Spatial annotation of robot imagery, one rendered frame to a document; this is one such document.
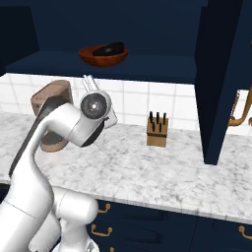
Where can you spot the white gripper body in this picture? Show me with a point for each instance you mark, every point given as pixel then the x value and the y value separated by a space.
pixel 90 83

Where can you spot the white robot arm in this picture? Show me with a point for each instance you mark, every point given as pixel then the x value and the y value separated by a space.
pixel 31 183

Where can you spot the brown wooden bowl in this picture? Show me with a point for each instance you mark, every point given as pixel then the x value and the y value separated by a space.
pixel 103 60

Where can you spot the small black bowl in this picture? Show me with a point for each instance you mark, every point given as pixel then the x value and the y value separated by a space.
pixel 110 49

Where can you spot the dark blue cabinet door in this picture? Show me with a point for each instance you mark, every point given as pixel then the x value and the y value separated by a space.
pixel 218 75

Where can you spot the wooden knife block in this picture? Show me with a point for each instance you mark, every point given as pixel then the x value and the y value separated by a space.
pixel 157 134

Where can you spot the dark blue drawer front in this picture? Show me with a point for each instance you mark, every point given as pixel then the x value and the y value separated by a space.
pixel 147 213
pixel 147 238
pixel 226 236

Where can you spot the gold tap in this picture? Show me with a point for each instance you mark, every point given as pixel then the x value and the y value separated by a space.
pixel 239 120

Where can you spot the dark blue wall cabinet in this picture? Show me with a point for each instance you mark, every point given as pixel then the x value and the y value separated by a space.
pixel 108 23

